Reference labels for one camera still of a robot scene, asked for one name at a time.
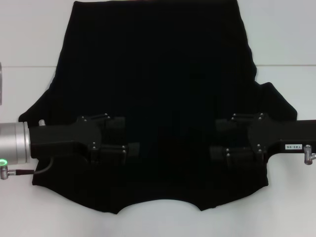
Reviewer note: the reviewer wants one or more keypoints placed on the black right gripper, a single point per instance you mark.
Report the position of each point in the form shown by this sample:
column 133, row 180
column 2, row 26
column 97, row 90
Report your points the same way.
column 276, row 135

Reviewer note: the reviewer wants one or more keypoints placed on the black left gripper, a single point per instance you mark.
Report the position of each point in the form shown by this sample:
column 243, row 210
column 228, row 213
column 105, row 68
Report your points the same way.
column 61, row 138

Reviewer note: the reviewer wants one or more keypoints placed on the black t-shirt with white print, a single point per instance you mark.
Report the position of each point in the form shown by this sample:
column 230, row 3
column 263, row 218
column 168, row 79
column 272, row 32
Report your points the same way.
column 158, row 74

